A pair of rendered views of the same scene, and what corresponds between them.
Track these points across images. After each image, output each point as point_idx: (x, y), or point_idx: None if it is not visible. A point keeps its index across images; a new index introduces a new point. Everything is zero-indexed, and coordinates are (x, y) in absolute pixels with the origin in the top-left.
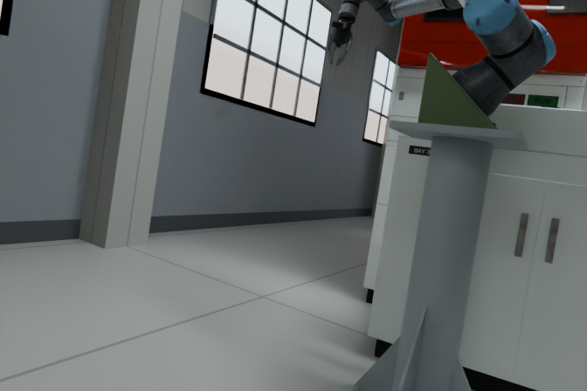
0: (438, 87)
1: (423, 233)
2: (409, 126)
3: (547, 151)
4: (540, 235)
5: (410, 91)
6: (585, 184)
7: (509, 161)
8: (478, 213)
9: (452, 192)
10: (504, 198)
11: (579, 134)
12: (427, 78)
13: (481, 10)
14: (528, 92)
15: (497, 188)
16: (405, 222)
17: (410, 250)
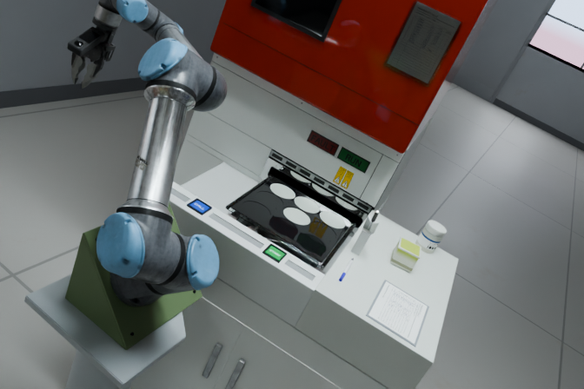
0: (85, 274)
1: (67, 385)
2: (40, 313)
3: (253, 299)
4: (228, 366)
5: None
6: (275, 343)
7: (218, 293)
8: (118, 387)
9: (89, 372)
10: (206, 323)
11: (284, 298)
12: (78, 259)
13: (106, 251)
14: (343, 143)
15: (202, 311)
16: None
17: None
